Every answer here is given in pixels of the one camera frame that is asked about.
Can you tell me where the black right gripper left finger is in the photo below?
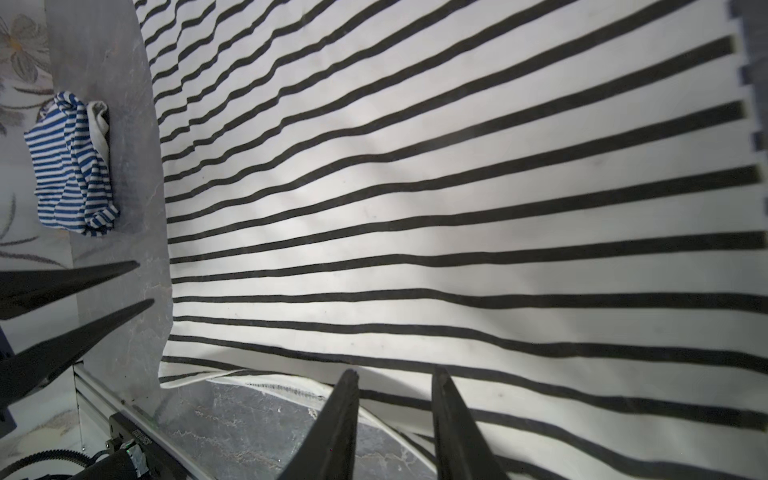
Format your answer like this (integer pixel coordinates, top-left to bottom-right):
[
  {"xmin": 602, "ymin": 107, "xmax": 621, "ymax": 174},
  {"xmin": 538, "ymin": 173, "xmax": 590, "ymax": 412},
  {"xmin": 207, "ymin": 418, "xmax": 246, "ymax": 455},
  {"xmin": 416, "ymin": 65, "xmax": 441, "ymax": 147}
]
[{"xmin": 279, "ymin": 369, "xmax": 360, "ymax": 480}]

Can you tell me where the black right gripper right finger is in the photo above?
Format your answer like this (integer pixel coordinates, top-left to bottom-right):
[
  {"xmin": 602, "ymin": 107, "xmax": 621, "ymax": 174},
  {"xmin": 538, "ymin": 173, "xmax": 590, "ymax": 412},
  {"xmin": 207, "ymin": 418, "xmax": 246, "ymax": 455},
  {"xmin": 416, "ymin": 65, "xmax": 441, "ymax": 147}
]
[{"xmin": 431, "ymin": 368, "xmax": 508, "ymax": 480}]

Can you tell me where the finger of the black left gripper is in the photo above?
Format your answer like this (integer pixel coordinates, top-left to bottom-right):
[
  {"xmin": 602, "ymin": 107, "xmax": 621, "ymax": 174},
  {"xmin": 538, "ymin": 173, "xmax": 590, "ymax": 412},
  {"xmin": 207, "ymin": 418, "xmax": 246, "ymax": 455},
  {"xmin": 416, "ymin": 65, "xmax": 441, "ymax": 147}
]
[
  {"xmin": 1, "ymin": 261, "xmax": 140, "ymax": 320},
  {"xmin": 1, "ymin": 299, "xmax": 155, "ymax": 408}
]

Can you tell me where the blue striped tank top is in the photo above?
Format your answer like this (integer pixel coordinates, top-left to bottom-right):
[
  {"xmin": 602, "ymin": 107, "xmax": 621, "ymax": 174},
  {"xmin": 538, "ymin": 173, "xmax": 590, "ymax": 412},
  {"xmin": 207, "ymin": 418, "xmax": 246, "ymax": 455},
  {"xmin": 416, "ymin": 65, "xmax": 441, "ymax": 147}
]
[{"xmin": 24, "ymin": 91, "xmax": 120, "ymax": 237}]

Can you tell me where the black striped tank top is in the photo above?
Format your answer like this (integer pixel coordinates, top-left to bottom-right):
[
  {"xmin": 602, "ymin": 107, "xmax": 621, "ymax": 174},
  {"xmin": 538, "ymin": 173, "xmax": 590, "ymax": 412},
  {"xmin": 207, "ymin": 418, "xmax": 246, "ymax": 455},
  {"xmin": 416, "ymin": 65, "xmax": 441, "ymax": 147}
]
[{"xmin": 134, "ymin": 1, "xmax": 767, "ymax": 479}]

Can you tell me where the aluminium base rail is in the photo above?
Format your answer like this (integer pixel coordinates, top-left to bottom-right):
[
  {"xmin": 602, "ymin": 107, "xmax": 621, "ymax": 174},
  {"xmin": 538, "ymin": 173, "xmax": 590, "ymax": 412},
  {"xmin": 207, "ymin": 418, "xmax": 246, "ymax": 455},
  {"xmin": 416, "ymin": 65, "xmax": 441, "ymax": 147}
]
[{"xmin": 73, "ymin": 364, "xmax": 212, "ymax": 479}]

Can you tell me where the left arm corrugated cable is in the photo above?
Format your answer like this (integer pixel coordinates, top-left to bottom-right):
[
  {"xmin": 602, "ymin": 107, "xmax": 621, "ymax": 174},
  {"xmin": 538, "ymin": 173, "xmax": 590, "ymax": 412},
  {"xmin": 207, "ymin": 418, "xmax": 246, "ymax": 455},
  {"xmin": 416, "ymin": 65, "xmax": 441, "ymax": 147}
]
[{"xmin": 0, "ymin": 448, "xmax": 97, "ymax": 480}]

